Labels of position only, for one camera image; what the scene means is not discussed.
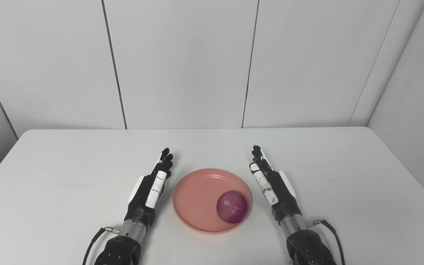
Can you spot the purple red onion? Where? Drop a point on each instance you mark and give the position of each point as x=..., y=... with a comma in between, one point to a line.
x=232, y=207

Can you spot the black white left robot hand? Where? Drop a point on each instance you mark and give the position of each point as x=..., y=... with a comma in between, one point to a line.
x=147, y=198

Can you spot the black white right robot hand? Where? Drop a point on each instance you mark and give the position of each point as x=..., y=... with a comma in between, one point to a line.
x=278, y=191

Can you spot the pink round plate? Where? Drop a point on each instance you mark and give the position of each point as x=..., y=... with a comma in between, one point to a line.
x=197, y=202

